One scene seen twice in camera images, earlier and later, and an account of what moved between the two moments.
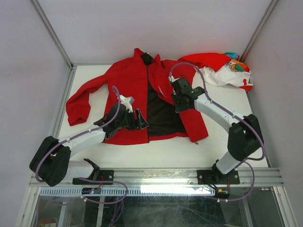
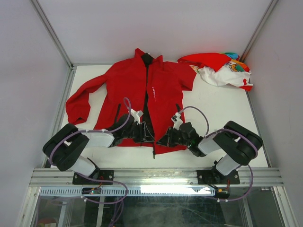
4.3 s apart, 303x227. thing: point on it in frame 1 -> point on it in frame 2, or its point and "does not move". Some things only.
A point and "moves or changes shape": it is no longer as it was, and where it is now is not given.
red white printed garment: x=222 y=69 does not move
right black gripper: x=179 y=109 -> x=166 y=139
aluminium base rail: x=154 y=177 does not move
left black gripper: x=139 y=124 -> x=144 y=135
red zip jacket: x=147 y=79 moves or changes shape
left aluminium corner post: x=53 y=33 does not move
